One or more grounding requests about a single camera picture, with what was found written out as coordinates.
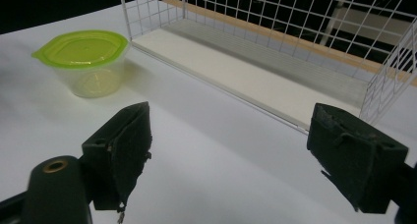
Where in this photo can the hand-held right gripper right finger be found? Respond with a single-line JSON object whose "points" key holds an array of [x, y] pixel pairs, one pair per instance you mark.
{"points": [[354, 161]]}

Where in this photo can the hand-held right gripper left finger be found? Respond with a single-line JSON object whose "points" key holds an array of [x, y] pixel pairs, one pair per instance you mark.
{"points": [[128, 152]]}

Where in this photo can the clear container with green lid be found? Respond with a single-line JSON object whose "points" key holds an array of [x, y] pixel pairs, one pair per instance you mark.
{"points": [[86, 62]]}

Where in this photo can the metal stand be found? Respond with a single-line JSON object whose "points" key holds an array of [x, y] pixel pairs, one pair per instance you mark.
{"points": [[337, 17]]}

